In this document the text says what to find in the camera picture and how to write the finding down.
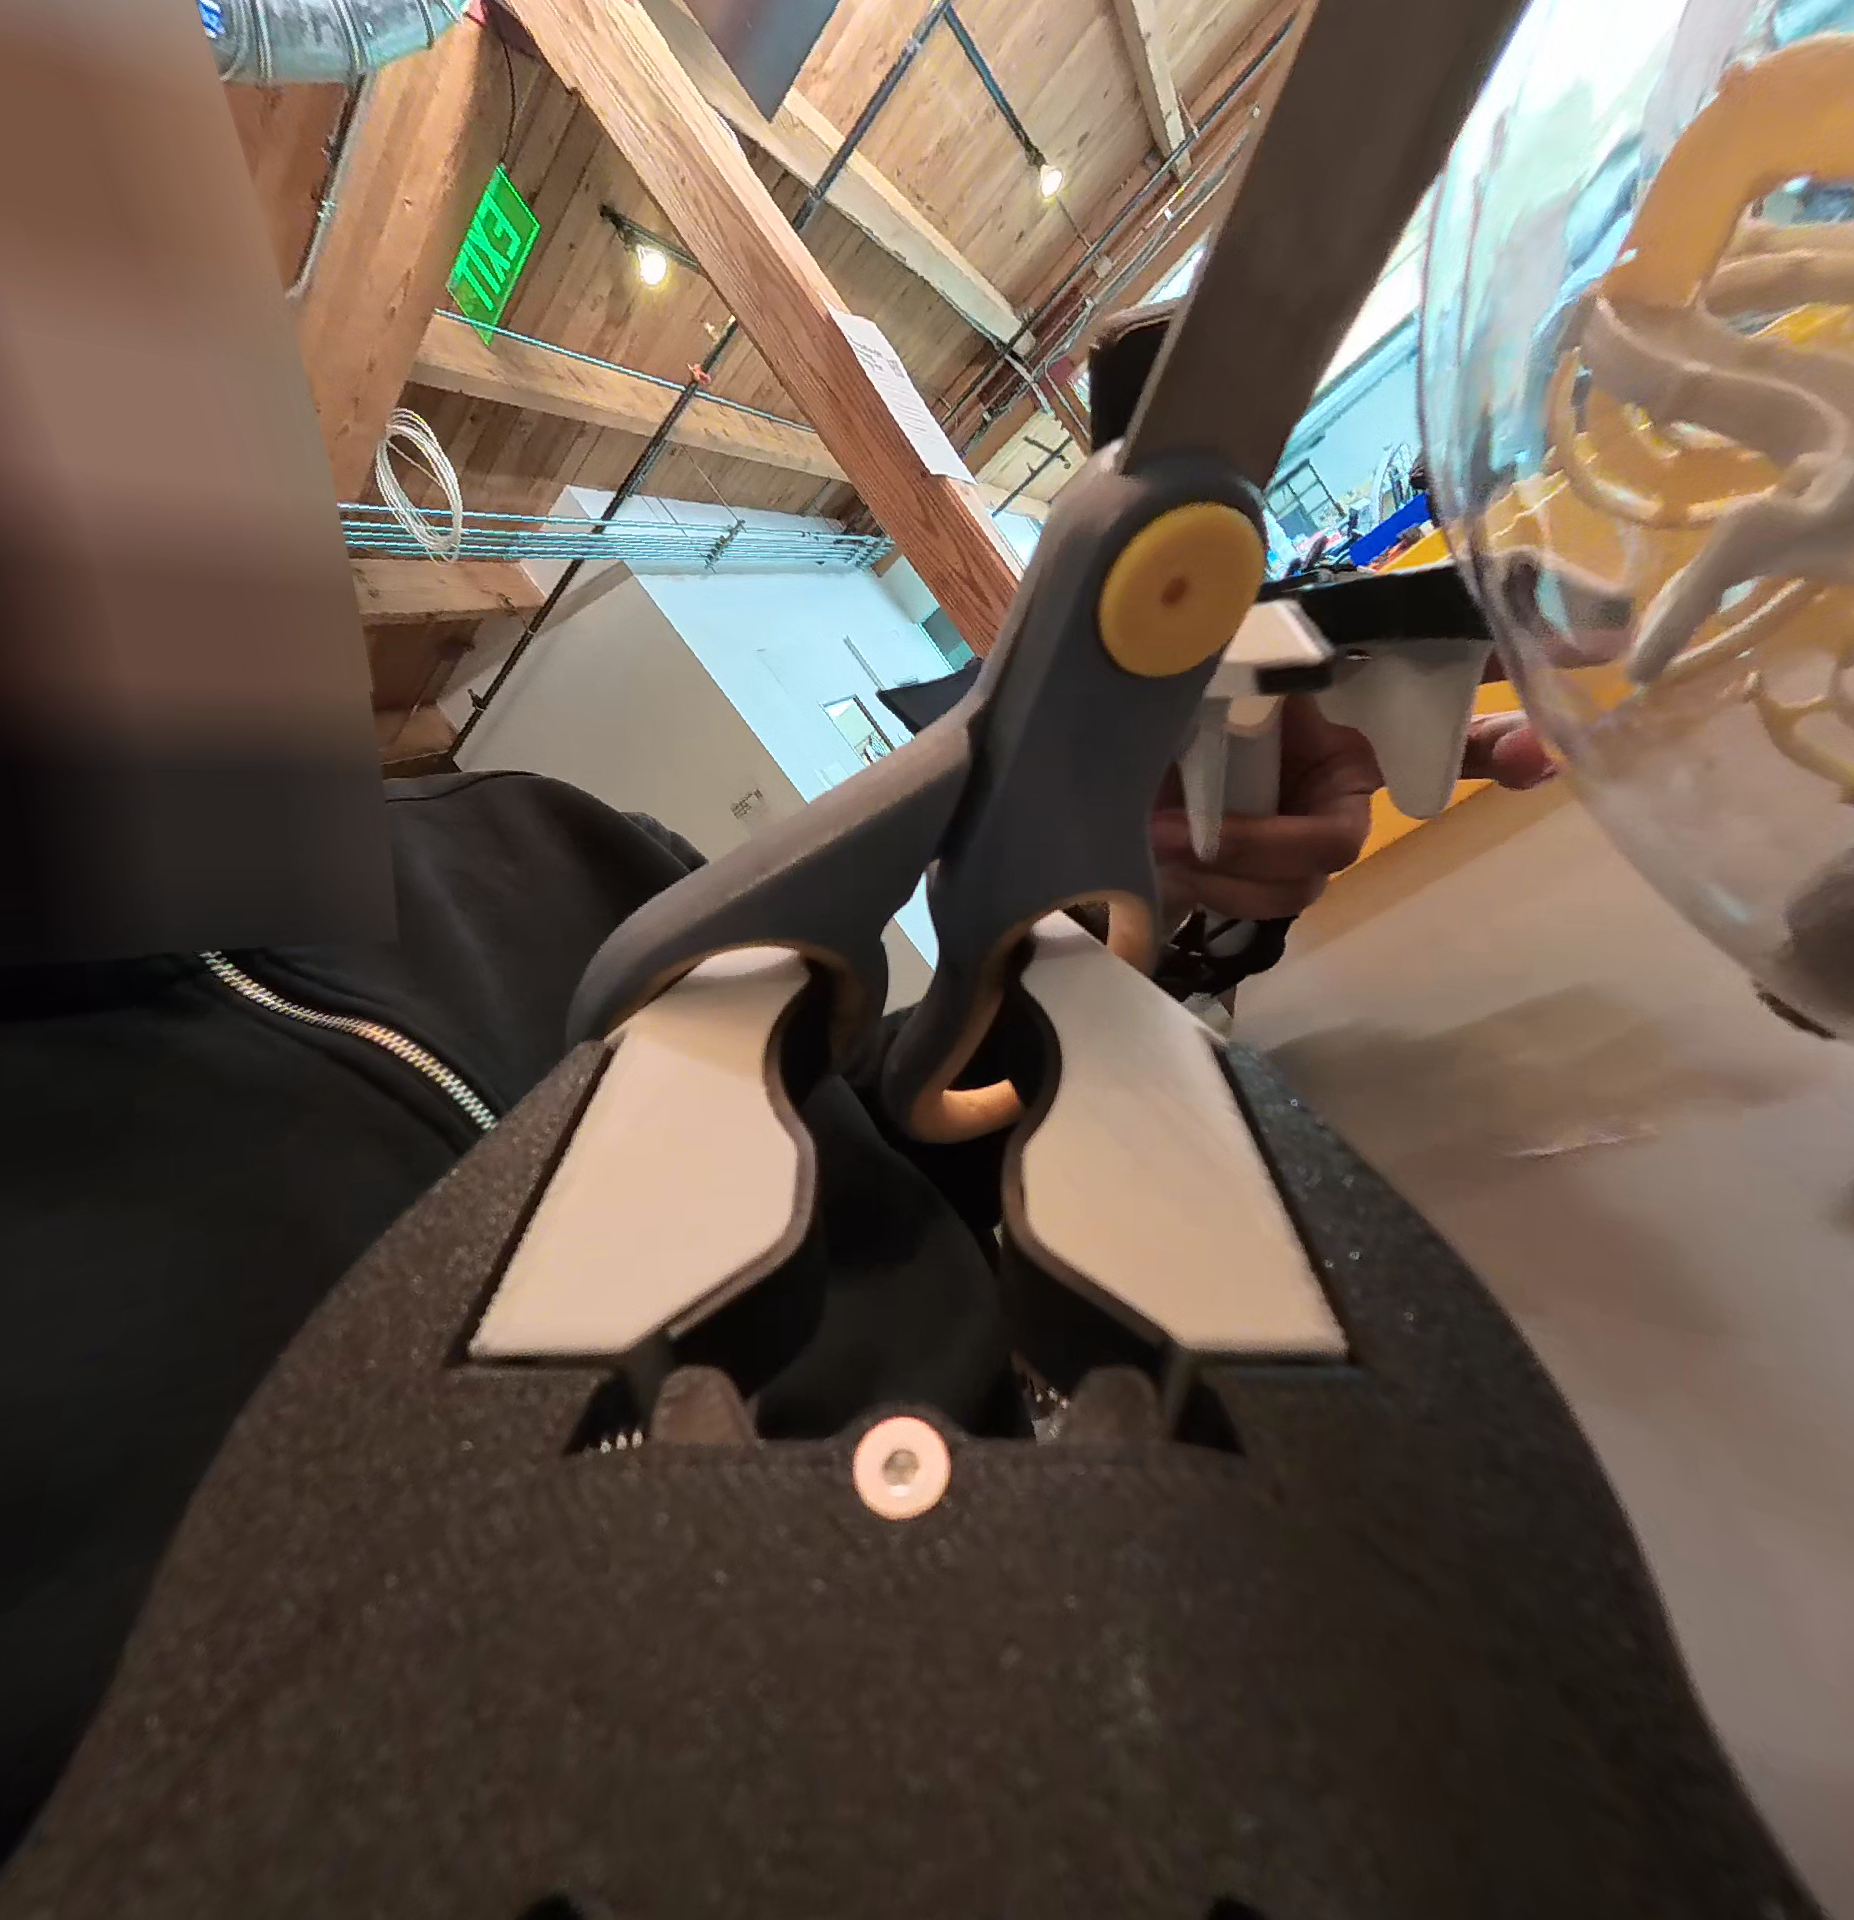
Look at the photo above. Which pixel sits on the white paper sheet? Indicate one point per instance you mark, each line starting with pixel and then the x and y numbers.
pixel 897 398

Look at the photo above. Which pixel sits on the clear plastic maze ball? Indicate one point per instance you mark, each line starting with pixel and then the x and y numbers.
pixel 1692 450

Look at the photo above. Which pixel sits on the person's left hand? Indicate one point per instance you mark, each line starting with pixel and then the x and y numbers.
pixel 1303 825

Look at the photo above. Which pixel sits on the green exit sign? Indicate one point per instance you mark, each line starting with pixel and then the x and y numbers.
pixel 494 254

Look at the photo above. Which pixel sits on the black sprinkler pipe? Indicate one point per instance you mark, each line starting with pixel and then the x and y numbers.
pixel 627 481

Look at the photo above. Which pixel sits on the clear plastic wrapper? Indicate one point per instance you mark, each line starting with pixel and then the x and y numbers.
pixel 1573 1148

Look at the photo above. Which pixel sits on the black board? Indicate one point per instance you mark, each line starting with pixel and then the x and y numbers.
pixel 935 699

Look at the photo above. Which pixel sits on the round ceiling spotlight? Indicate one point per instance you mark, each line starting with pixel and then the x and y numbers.
pixel 1048 181
pixel 651 266

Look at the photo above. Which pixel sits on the yellow bin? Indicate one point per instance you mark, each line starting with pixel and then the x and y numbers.
pixel 1407 855

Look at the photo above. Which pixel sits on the grey yellow scissors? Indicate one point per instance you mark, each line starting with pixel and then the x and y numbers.
pixel 1047 720

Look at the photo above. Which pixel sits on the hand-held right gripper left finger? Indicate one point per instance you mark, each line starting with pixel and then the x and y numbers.
pixel 657 1185

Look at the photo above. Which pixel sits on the round spiral ventilation duct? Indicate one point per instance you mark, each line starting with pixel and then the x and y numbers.
pixel 327 39

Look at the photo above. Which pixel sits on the diagonal wooden beam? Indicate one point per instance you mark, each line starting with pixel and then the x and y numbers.
pixel 746 254

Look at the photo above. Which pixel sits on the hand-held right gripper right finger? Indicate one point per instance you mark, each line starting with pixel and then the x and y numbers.
pixel 1167 1185

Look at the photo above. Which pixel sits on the blue storage bin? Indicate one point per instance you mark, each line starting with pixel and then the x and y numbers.
pixel 1393 537

